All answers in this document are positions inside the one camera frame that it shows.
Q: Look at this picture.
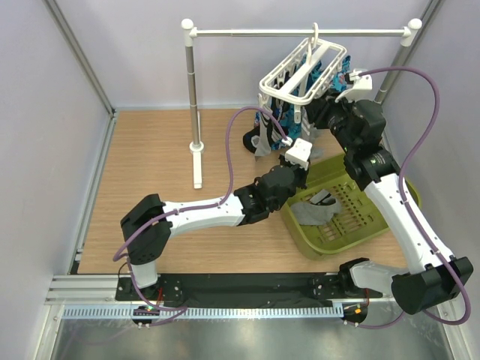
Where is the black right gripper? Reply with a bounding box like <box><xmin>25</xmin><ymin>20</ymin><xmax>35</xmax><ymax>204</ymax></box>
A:
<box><xmin>304</xmin><ymin>88</ymin><xmax>356</xmax><ymax>154</ymax></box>

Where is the grey striped sock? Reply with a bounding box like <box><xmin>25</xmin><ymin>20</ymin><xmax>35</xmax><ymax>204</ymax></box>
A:
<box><xmin>291</xmin><ymin>189</ymin><xmax>342</xmax><ymax>226</ymax></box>
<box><xmin>254</xmin><ymin>111</ymin><xmax>275</xmax><ymax>159</ymax></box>
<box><xmin>301</xmin><ymin>110</ymin><xmax>323</xmax><ymax>161</ymax></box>

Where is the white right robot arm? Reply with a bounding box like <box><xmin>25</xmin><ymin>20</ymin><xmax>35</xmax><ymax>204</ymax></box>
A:
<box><xmin>304</xmin><ymin>91</ymin><xmax>473</xmax><ymax>315</ymax></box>

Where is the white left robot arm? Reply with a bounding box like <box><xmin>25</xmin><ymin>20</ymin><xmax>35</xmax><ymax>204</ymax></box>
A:
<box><xmin>114</xmin><ymin>155</ymin><xmax>309</xmax><ymax>300</ymax></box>

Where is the white clip hanger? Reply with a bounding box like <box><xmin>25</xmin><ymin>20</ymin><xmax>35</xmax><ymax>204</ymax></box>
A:
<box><xmin>259</xmin><ymin>23</ymin><xmax>347</xmax><ymax>124</ymax></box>

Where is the blue patterned sock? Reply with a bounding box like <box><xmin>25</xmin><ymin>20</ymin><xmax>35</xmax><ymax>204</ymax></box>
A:
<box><xmin>247</xmin><ymin>98</ymin><xmax>301</xmax><ymax>150</ymax></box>
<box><xmin>306</xmin><ymin>55</ymin><xmax>351</xmax><ymax>92</ymax></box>

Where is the blue patterned sock front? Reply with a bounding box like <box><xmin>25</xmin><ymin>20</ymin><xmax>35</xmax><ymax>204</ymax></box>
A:
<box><xmin>247</xmin><ymin>98</ymin><xmax>301</xmax><ymax>150</ymax></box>

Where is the black sock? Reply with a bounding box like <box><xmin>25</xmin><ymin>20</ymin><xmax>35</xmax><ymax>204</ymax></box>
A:
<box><xmin>242</xmin><ymin>128</ymin><xmax>259</xmax><ymax>154</ymax></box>

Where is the green plastic basket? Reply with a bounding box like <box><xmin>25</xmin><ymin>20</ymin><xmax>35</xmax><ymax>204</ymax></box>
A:
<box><xmin>281</xmin><ymin>153</ymin><xmax>422</xmax><ymax>260</ymax></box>

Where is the white clothes rack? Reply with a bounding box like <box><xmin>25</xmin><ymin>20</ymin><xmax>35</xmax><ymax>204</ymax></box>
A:
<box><xmin>181</xmin><ymin>18</ymin><xmax>422</xmax><ymax>189</ymax></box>

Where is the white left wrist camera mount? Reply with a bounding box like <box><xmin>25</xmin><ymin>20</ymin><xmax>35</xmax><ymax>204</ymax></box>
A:
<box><xmin>284</xmin><ymin>138</ymin><xmax>313</xmax><ymax>170</ymax></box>

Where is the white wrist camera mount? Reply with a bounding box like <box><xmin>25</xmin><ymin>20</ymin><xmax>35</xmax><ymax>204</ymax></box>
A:
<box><xmin>284</xmin><ymin>138</ymin><xmax>313</xmax><ymax>170</ymax></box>
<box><xmin>334</xmin><ymin>69</ymin><xmax>373</xmax><ymax>103</ymax></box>

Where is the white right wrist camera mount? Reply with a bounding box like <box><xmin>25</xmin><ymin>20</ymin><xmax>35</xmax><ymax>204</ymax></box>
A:
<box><xmin>334</xmin><ymin>69</ymin><xmax>373</xmax><ymax>103</ymax></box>

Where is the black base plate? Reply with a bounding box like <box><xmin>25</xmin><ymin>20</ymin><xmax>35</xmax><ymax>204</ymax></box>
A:
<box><xmin>115</xmin><ymin>272</ymin><xmax>373</xmax><ymax>307</ymax></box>

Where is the grey slotted cable duct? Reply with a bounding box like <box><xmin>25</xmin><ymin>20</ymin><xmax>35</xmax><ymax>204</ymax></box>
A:
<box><xmin>61</xmin><ymin>304</ymin><xmax>344</xmax><ymax>320</ymax></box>

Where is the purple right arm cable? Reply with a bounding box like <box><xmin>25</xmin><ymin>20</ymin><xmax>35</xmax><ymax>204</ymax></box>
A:
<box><xmin>355</xmin><ymin>67</ymin><xmax>472</xmax><ymax>329</ymax></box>

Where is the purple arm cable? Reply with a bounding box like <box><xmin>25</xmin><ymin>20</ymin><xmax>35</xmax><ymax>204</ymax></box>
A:
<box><xmin>355</xmin><ymin>67</ymin><xmax>472</xmax><ymax>329</ymax></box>
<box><xmin>112</xmin><ymin>106</ymin><xmax>292</xmax><ymax>324</ymax></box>

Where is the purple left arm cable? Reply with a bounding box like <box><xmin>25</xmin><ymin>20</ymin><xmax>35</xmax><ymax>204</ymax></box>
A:
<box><xmin>112</xmin><ymin>106</ymin><xmax>292</xmax><ymax>324</ymax></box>

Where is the aluminium frame rail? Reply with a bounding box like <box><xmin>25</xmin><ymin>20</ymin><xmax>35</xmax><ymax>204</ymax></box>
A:
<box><xmin>43</xmin><ymin>274</ymin><xmax>121</xmax><ymax>305</ymax></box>

